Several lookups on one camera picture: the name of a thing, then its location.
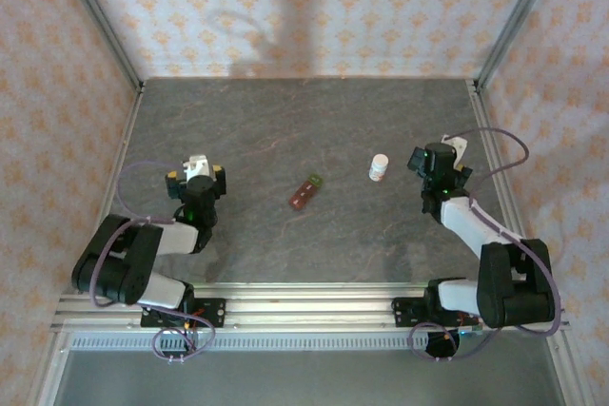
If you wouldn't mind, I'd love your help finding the aluminium base rail beam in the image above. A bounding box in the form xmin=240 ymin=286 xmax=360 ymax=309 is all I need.
xmin=49 ymin=281 xmax=572 ymax=334

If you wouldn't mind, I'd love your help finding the white pill bottle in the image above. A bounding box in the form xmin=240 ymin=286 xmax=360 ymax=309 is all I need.
xmin=368 ymin=153 xmax=390 ymax=184

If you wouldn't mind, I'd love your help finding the aluminium corner post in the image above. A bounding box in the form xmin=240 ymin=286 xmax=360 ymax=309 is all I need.
xmin=475 ymin=0 xmax=567 ymax=91
xmin=50 ymin=0 xmax=146 ymax=93

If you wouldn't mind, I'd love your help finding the grey metal panel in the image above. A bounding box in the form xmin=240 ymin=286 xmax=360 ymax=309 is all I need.
xmin=51 ymin=348 xmax=567 ymax=406

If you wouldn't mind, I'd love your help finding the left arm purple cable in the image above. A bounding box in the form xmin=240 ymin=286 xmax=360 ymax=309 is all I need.
xmin=88 ymin=161 xmax=216 ymax=365

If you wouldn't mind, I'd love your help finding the red green pill organizer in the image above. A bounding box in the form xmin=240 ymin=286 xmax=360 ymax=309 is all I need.
xmin=289 ymin=173 xmax=324 ymax=211

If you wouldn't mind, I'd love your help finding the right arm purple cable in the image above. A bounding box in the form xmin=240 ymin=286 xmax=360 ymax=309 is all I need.
xmin=409 ymin=127 xmax=563 ymax=362

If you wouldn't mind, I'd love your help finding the aluminium lower frame bar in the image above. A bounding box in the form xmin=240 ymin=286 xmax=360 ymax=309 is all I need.
xmin=544 ymin=329 xmax=589 ymax=406
xmin=32 ymin=329 xmax=72 ymax=406

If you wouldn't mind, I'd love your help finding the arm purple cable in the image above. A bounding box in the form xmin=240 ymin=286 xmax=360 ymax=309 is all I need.
xmin=88 ymin=161 xmax=216 ymax=365
xmin=409 ymin=127 xmax=563 ymax=362

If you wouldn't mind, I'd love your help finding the slotted grey cable duct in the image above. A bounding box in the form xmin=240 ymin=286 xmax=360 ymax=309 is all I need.
xmin=70 ymin=333 xmax=429 ymax=353

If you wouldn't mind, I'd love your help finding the aluminium side rail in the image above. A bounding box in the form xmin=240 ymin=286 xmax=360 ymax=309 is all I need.
xmin=465 ymin=78 xmax=543 ymax=293
xmin=75 ymin=87 xmax=146 ymax=293

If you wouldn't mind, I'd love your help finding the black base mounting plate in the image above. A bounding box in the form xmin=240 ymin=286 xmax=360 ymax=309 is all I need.
xmin=392 ymin=296 xmax=477 ymax=329
xmin=141 ymin=298 xmax=227 ymax=330

